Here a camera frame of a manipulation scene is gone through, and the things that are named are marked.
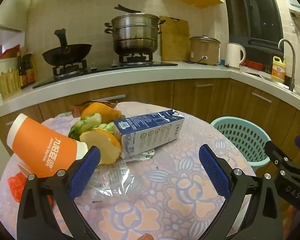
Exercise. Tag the white electric kettle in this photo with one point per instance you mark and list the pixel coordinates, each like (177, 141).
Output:
(233, 55)

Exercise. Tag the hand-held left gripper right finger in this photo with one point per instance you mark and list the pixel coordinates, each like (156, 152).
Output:
(215, 172)

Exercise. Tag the black wok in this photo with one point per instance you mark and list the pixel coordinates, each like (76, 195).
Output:
(65, 53)

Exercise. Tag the black gas stove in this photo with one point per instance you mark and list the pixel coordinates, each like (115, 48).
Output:
(102, 67)

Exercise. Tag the yellow woven basket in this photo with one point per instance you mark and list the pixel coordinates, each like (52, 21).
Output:
(8, 83)

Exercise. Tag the steel steamer pot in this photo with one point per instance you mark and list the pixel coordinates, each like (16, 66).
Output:
(135, 32)

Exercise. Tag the white wall shelf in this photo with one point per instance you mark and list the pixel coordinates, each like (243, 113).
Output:
(2, 30)

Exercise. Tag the cut pumpkin piece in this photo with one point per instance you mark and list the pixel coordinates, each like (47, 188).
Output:
(102, 145)

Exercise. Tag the orange paper cup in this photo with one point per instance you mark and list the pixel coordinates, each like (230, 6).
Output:
(45, 145)

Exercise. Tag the teal plastic basket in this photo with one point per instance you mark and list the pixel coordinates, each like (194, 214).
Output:
(240, 135)

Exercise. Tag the white dotted paper sheet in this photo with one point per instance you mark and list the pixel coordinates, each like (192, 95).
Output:
(143, 156)

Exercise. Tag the torn orange cardboard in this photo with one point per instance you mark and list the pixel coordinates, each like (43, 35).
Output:
(76, 110)

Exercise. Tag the wooden cutting board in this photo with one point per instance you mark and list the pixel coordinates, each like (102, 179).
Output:
(175, 40)

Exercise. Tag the green bok choy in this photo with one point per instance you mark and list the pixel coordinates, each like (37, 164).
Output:
(83, 126)
(107, 127)

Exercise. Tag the blue milk carton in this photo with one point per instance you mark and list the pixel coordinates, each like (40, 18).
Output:
(150, 132)

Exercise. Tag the steel faucet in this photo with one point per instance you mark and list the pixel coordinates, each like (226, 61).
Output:
(292, 65)

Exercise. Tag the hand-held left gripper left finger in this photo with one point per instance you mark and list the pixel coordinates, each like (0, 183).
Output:
(86, 170)

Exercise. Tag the clear plastic bag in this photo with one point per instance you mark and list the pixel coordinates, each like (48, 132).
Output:
(115, 180)

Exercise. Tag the beige rice cooker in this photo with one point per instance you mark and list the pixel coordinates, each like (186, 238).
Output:
(205, 50)

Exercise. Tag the dark window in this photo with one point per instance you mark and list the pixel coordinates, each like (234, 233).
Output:
(252, 12)

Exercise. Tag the dark sauce bottle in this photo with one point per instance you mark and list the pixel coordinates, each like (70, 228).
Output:
(31, 72)
(22, 75)

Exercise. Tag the yellow detergent bottle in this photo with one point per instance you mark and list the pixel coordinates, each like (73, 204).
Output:
(278, 71)

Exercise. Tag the wooden kitchen cabinet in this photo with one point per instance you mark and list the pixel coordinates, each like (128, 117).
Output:
(152, 92)

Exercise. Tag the red container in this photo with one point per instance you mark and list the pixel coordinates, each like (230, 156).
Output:
(253, 65)

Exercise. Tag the orange pumpkin wedge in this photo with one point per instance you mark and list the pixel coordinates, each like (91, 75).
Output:
(100, 110)

